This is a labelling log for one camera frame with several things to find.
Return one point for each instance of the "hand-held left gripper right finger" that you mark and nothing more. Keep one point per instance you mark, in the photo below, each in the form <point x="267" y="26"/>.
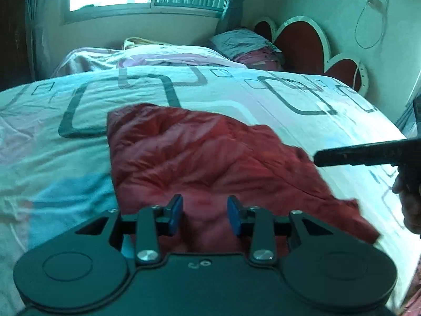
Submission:
<point x="233" y="216"/>

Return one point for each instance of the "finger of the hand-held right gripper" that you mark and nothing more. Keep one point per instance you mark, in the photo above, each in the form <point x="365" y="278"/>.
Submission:
<point x="355" y="154"/>

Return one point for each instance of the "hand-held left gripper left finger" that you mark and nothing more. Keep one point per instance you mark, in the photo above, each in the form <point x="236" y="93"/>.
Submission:
<point x="176" y="215"/>

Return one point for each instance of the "red puffer jacket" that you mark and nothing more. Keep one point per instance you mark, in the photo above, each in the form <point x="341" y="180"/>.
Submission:
<point x="197" y="158"/>

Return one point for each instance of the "person's right hand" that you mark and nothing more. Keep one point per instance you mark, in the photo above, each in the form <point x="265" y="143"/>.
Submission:
<point x="411" y="204"/>

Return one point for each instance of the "heart-shaped red headboard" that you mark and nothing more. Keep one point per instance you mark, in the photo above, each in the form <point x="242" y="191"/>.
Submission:
<point x="302" y="42"/>

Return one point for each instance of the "pink pillow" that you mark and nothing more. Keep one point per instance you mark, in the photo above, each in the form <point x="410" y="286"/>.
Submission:
<point x="263" y="61"/>

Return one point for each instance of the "patterned bed sheet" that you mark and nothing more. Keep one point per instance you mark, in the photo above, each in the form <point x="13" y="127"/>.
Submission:
<point x="49" y="171"/>

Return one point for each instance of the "pink blanket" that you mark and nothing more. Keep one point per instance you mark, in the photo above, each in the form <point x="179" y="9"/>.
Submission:
<point x="164" y="56"/>

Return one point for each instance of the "grey patterned pillow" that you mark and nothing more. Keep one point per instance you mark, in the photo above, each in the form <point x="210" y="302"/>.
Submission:
<point x="236" y="39"/>

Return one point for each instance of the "yellow cloth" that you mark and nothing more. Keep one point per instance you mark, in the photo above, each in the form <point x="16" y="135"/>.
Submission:
<point x="138" y="41"/>

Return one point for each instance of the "teal curtain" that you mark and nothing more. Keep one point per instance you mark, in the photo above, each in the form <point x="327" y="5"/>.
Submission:
<point x="42" y="23"/>
<point x="235" y="6"/>

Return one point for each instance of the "dark wooden wardrobe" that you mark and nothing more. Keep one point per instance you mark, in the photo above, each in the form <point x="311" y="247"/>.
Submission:
<point x="13" y="39"/>

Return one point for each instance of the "wall socket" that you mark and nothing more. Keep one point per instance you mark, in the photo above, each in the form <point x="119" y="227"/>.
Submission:
<point x="372" y="1"/>

